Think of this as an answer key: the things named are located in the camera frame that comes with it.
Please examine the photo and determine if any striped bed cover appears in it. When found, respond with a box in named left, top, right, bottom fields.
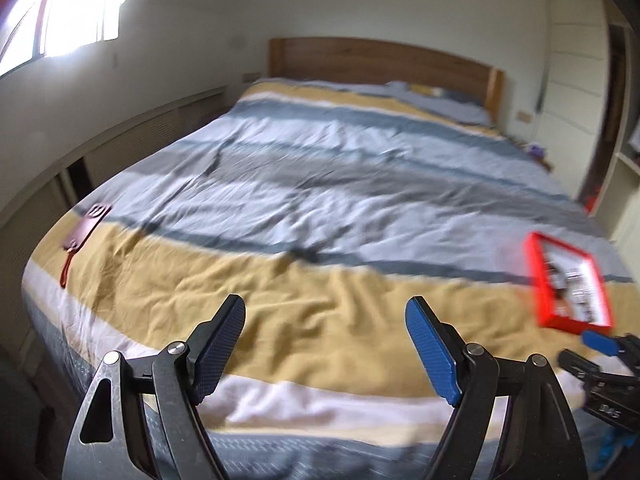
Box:
left=20, top=77, right=635, bottom=480

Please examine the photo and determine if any window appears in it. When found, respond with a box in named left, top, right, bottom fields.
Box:
left=0, top=0, right=147, bottom=79

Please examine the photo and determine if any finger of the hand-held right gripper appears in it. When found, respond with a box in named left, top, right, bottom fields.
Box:
left=581, top=330, right=640, bottom=358
left=557, top=349, right=603, bottom=381

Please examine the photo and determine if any white wardrobe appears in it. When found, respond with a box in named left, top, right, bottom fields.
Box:
left=530, top=0, right=627, bottom=211

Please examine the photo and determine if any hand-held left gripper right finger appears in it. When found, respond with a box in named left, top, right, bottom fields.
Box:
left=405, top=296, right=592, bottom=480

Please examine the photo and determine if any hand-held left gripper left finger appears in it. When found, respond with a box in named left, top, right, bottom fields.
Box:
left=62, top=294, right=247, bottom=480

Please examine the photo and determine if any wooden headboard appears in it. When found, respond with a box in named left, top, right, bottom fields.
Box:
left=268, top=36, right=505, bottom=127

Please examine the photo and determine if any red jewelry box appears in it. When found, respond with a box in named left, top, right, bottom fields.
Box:
left=523, top=231, right=615, bottom=332

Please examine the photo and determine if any grey pillow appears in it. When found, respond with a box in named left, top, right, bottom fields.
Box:
left=350, top=80, right=494, bottom=127

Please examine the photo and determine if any low wall cabinet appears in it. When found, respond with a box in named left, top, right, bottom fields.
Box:
left=0, top=86, right=227, bottom=266

